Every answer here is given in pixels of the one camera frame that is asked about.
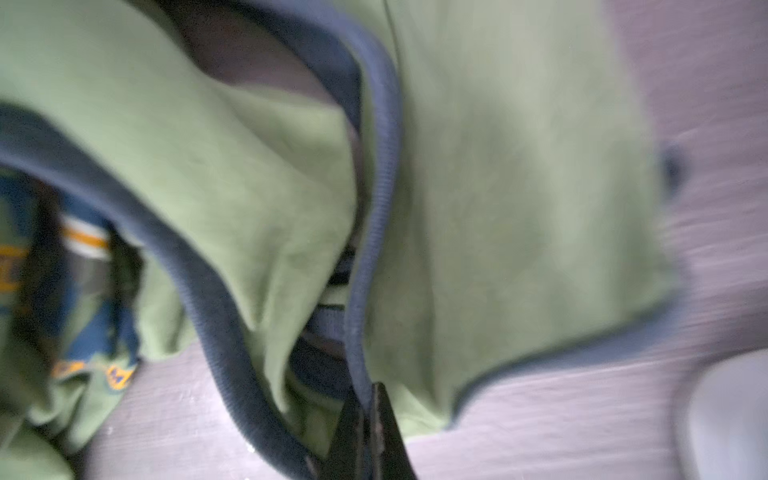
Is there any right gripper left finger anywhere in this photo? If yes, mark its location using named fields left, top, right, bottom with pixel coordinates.
left=318, top=388, right=368, bottom=480

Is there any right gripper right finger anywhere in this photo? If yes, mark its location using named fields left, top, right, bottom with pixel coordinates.
left=369, top=382, right=417, bottom=480

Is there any green tank top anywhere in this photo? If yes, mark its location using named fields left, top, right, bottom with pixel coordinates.
left=1, top=1, right=679, bottom=479

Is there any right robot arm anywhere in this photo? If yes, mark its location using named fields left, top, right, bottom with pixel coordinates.
left=312, top=350, right=767, bottom=479

